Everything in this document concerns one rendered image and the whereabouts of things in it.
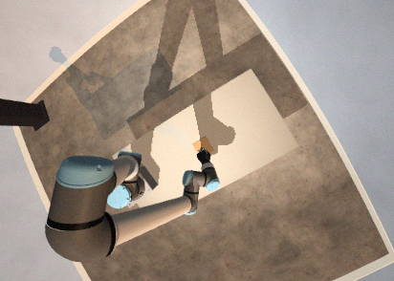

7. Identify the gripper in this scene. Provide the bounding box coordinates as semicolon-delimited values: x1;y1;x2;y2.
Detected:
196;147;210;165

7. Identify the tan flat mat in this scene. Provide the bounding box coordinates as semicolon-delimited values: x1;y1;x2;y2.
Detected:
192;137;214;153

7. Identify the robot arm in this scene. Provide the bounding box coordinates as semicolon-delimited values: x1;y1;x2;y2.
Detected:
45;151;220;263

